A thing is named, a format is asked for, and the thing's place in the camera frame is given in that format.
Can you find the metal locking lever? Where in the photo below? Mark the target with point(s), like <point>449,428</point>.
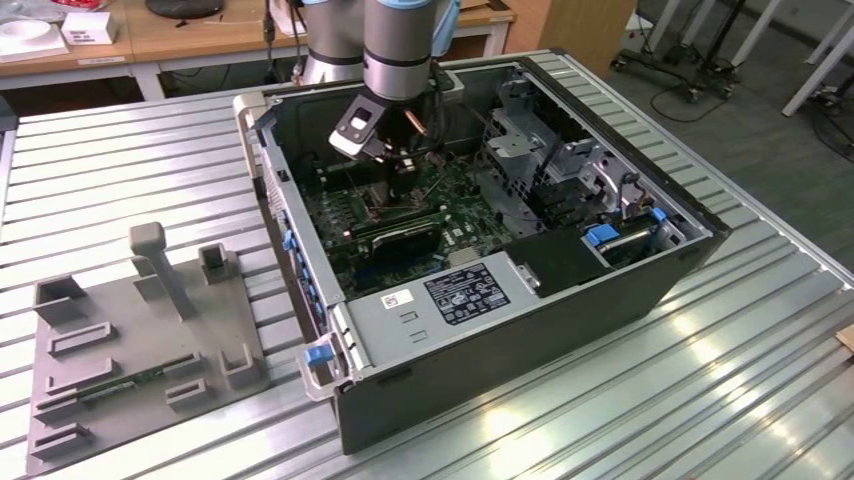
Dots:
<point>436,186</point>

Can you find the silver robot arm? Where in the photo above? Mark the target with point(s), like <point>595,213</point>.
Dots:
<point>396,50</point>

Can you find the CPU socket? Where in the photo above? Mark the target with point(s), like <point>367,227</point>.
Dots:
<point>369,200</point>

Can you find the grey metal drive cage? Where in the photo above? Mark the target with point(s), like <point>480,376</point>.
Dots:
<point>509,145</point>

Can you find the green RAM stick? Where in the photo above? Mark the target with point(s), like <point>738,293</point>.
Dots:
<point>113,386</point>
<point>393,226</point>

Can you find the green motherboard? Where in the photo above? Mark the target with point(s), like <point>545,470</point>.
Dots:
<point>467,215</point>

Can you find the black graphics card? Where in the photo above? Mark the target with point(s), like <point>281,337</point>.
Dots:
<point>403,245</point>

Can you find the silver chipset heatsink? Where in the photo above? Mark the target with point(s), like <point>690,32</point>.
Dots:
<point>465,257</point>

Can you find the blue card retention tab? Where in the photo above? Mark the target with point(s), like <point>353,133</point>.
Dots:
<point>288,241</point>

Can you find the wooden cabinet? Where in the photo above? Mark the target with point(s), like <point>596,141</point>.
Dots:
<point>587,30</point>

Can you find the blue drive latch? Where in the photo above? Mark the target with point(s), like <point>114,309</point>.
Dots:
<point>597,235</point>

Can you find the wooden desk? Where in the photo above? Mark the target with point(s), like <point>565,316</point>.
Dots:
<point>200,35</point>

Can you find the grey power supply unit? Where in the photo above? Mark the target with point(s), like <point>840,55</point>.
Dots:
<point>400,330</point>

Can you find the small blue clip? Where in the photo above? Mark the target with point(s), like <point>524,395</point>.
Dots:
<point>656,216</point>

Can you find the black round base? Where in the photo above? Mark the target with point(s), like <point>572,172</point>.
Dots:
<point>182,7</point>

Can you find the blue case latch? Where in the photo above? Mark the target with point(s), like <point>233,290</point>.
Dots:
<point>315,356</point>

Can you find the black wheeled stand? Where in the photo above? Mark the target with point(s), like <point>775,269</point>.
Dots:
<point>710,75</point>

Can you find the black grey PC case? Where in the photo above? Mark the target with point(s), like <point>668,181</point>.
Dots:
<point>500,380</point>

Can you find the white cardboard box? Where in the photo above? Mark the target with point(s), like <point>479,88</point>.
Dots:
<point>89,27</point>

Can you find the red white bag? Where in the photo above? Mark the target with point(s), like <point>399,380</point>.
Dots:
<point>80,3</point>

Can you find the grey parts rack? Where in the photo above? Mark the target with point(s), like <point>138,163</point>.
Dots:
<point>166,350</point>

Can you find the white foam tray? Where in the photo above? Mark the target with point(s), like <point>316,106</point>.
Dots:
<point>33,47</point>

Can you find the wooden block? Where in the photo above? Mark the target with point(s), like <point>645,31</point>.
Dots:
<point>847,345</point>

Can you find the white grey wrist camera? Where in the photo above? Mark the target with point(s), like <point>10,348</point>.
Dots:
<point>353,130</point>

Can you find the white table frame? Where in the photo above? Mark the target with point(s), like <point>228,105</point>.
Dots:
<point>800,97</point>

